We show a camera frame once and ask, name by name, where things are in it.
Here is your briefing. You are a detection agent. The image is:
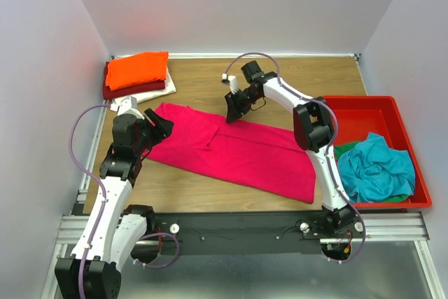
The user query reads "pink t shirt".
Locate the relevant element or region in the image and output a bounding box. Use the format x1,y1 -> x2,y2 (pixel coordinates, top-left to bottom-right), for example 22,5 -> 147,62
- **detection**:
149,103 -> 316,204

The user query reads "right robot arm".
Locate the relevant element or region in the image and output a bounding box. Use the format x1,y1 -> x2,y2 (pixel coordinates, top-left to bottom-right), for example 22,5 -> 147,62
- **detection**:
221,61 -> 356,234

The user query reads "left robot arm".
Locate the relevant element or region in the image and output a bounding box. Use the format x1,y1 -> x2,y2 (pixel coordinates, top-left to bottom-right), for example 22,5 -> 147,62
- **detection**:
55,108 -> 174,298

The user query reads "white folded t shirt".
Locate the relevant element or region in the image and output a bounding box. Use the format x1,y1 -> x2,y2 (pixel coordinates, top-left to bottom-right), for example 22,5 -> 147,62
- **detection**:
111,69 -> 176,104

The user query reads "dark red folded t shirt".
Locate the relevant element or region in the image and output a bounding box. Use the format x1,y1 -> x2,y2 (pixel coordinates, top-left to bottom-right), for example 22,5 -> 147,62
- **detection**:
102,62 -> 165,99

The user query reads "orange folded t shirt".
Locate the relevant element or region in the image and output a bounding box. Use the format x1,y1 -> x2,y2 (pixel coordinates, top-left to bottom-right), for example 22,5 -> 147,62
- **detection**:
105,51 -> 169,91

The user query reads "green t shirt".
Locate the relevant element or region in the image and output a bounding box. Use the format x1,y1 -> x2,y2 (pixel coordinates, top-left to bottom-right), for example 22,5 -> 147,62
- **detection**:
334,141 -> 362,162

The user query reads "red plastic bin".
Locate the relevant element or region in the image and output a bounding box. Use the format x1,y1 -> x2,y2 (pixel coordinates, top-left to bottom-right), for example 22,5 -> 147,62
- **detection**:
325,95 -> 432,209

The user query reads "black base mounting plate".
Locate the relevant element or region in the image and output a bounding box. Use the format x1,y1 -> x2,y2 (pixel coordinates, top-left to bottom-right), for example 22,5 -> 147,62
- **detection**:
153,210 -> 363,256

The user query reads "teal t shirt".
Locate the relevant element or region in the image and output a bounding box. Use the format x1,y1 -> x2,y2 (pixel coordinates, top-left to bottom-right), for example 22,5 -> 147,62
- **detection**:
337,132 -> 416,203

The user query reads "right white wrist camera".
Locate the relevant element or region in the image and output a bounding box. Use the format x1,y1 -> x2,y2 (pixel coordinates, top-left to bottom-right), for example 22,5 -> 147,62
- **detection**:
221,73 -> 240,94

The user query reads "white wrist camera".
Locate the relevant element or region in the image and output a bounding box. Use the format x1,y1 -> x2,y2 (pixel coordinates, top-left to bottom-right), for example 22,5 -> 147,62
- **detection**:
110,96 -> 144,119
221,73 -> 240,94

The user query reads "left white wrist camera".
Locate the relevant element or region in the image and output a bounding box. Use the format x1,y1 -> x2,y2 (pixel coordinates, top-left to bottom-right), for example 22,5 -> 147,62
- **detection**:
110,96 -> 144,119

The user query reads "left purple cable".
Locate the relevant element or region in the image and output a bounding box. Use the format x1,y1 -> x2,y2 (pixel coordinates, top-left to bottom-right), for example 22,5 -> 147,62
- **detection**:
68,104 -> 116,299

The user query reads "aluminium frame rail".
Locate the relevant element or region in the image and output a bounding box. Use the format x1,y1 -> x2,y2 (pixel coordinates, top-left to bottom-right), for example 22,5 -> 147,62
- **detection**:
56,213 -> 429,244

